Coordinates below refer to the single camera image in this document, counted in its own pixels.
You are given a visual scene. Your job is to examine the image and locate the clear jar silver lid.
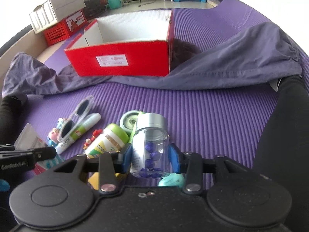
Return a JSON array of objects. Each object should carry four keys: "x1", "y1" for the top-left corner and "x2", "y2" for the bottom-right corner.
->
[{"x1": 130, "y1": 113, "x2": 170, "y2": 179}]

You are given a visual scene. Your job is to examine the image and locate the white frame sunglasses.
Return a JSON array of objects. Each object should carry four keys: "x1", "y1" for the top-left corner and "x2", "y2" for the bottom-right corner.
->
[{"x1": 58, "y1": 95, "x2": 94, "y2": 141}]

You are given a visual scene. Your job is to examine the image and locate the blue gloved left hand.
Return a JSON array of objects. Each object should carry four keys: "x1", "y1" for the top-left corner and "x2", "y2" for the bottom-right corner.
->
[{"x1": 0, "y1": 179, "x2": 10, "y2": 192}]

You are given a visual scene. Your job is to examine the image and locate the white green marker pen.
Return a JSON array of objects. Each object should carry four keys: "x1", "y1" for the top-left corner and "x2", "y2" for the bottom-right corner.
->
[{"x1": 55, "y1": 113, "x2": 101, "y2": 154}]

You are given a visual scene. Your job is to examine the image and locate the pink blue cartoon figurine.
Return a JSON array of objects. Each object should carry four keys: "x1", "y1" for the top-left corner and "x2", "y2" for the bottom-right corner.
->
[{"x1": 47, "y1": 118, "x2": 72, "y2": 148}]

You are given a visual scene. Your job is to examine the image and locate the yellow small box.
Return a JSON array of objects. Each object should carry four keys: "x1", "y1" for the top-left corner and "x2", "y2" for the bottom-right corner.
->
[{"x1": 88, "y1": 172, "x2": 127, "y2": 190}]

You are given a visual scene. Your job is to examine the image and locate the teal plastic object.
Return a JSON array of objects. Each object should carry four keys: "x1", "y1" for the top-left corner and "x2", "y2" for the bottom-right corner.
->
[{"x1": 158, "y1": 173, "x2": 185, "y2": 188}]

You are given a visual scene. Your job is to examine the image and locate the white blue tube packet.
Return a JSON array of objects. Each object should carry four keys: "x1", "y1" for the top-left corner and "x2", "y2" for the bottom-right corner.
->
[{"x1": 14, "y1": 123, "x2": 64, "y2": 175}]

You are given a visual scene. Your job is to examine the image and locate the green lid white bottle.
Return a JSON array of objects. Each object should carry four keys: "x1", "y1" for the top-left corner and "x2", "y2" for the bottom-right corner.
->
[{"x1": 84, "y1": 123, "x2": 129, "y2": 158}]

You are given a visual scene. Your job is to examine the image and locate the red cartoon figurine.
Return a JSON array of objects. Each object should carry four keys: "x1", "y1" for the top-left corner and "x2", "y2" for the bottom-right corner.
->
[{"x1": 83, "y1": 129, "x2": 103, "y2": 150}]

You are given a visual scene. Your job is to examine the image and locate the green highlighter tube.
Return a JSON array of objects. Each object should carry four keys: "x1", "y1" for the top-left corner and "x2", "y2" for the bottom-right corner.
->
[{"x1": 129, "y1": 111, "x2": 144, "y2": 143}]

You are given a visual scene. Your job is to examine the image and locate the purple ribbed foam mat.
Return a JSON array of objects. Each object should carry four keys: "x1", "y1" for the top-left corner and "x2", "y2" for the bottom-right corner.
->
[{"x1": 14, "y1": 0, "x2": 309, "y2": 189}]

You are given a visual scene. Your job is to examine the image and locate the red plastic basket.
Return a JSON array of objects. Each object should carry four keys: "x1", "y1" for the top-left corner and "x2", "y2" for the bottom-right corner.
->
[{"x1": 43, "y1": 10, "x2": 87, "y2": 46}]

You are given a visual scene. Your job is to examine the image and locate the red cardboard shoe box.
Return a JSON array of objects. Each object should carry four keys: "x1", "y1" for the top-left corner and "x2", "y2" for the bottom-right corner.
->
[{"x1": 65, "y1": 9, "x2": 174, "y2": 77}]

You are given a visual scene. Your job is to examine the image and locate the grey purple cloth garment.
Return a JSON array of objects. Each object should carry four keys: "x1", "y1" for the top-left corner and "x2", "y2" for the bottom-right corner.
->
[{"x1": 2, "y1": 21, "x2": 302, "y2": 97}]

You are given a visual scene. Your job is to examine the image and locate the white plastic crate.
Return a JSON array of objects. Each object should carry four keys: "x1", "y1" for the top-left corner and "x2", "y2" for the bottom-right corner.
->
[{"x1": 29, "y1": 0, "x2": 85, "y2": 34}]

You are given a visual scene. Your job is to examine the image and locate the black dark basket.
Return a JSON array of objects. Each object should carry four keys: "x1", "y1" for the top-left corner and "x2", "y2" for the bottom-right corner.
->
[{"x1": 83, "y1": 0, "x2": 102, "y2": 19}]

